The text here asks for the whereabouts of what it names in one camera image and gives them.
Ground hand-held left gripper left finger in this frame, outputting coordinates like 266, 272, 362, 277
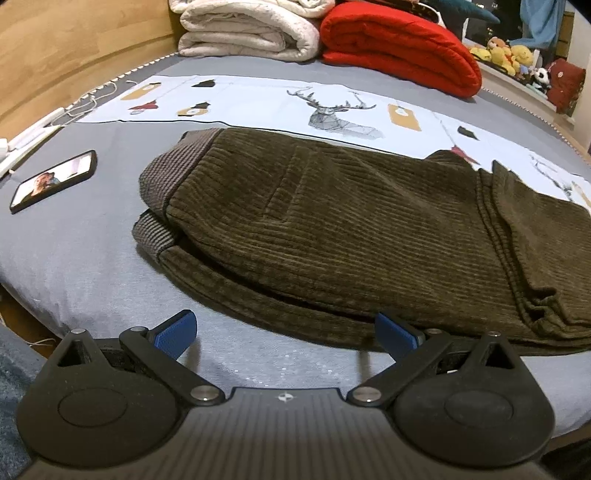
46, 309, 227, 408

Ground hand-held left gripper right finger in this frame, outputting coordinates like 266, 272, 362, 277
346, 312, 526, 409

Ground olive corduroy pants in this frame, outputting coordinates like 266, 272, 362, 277
131, 127, 591, 358

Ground bed with grey sheet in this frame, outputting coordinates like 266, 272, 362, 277
0, 51, 591, 440

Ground blue denim cloth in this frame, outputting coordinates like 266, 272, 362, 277
0, 325, 47, 480

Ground black smartphone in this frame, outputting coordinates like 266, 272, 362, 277
9, 150, 98, 214

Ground light blue printed sheet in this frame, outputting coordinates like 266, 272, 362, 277
76, 74, 591, 214

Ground white power strip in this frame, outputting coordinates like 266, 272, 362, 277
0, 107, 66, 177

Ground beige shelf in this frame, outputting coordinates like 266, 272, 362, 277
475, 60, 570, 112

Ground red folded blanket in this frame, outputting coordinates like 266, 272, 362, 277
320, 1, 483, 99

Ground panda plush toy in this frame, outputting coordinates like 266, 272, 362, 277
528, 66, 553, 92

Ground dark red cushion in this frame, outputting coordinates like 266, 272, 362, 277
547, 58, 587, 114

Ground orange plush toy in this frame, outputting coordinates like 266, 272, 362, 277
486, 37, 511, 66

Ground yellow bear plush toy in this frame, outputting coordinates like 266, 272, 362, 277
507, 44, 539, 75

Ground white folded blanket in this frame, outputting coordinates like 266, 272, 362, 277
168, 0, 336, 64

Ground teal cloth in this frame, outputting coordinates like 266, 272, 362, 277
434, 0, 502, 25

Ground blue hanging cloth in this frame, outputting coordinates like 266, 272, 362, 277
519, 0, 567, 52

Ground white cable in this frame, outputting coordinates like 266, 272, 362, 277
64, 78, 140, 121

